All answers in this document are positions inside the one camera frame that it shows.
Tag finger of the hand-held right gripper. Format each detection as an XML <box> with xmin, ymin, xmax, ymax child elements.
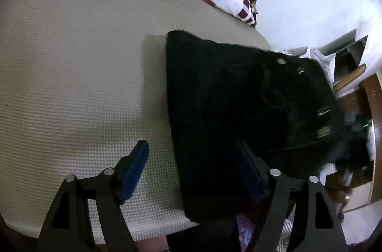
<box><xmin>310</xmin><ymin>104</ymin><xmax>338</xmax><ymax>142</ymax></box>
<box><xmin>260</xmin><ymin>57</ymin><xmax>317</xmax><ymax>83</ymax></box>

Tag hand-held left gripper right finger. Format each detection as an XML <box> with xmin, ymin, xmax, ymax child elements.
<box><xmin>233</xmin><ymin>141</ymin><xmax>349</xmax><ymax>252</ymax></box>

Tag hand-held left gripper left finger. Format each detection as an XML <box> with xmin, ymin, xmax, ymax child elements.
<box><xmin>36</xmin><ymin>139</ymin><xmax>150</xmax><ymax>252</ymax></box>

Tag black pants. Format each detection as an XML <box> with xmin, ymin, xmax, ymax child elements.
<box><xmin>165</xmin><ymin>30</ymin><xmax>345</xmax><ymax>223</ymax></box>

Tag white floral fabric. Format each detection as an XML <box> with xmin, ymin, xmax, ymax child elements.
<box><xmin>298</xmin><ymin>46</ymin><xmax>337</xmax><ymax>84</ymax></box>

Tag brown wooden furniture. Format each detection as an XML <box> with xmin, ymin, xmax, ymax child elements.
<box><xmin>332</xmin><ymin>35</ymin><xmax>382</xmax><ymax>206</ymax></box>

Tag purple patterned cloth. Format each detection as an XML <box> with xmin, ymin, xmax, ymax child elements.
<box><xmin>237</xmin><ymin>215</ymin><xmax>255</xmax><ymax>252</ymax></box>

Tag beige textured bed cover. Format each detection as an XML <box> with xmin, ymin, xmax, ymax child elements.
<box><xmin>0</xmin><ymin>0</ymin><xmax>271</xmax><ymax>245</ymax></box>

